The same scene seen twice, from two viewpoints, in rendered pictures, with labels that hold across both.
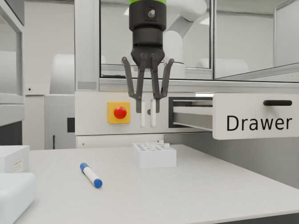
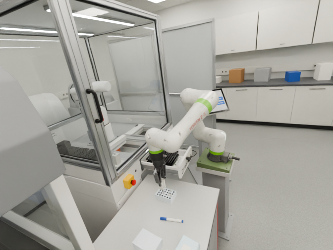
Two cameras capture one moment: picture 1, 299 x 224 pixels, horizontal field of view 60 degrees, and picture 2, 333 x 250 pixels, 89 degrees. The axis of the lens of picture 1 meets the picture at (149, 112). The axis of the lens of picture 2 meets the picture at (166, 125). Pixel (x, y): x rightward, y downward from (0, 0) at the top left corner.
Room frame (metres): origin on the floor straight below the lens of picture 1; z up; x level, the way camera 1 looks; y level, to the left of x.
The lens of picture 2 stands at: (-0.01, 0.61, 1.65)
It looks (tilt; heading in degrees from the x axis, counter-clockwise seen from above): 22 degrees down; 312
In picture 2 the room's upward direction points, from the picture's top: 7 degrees counter-clockwise
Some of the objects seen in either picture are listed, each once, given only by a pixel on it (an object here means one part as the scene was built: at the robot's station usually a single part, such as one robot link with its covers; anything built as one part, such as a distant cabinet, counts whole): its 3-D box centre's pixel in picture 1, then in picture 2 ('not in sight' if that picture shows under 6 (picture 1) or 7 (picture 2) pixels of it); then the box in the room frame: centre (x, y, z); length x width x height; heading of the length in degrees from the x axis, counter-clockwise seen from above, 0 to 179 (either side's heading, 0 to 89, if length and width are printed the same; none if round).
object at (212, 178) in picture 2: not in sight; (216, 193); (0.52, -0.56, 0.38); 0.30 x 0.30 x 0.76; 10
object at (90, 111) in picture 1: (172, 110); (110, 147); (1.44, -0.13, 0.87); 1.02 x 0.95 x 0.14; 105
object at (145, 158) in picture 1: (152, 154); (165, 194); (0.63, -0.01, 0.78); 0.12 x 0.08 x 0.04; 11
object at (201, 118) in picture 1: (222, 116); (161, 158); (0.85, -0.24, 0.86); 0.40 x 0.26 x 0.06; 15
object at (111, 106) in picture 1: (118, 112); (129, 181); (0.86, 0.10, 0.88); 0.07 x 0.05 x 0.07; 105
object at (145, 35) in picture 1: (147, 50); (158, 164); (0.64, 0.00, 1.04); 0.08 x 0.07 x 0.09; 101
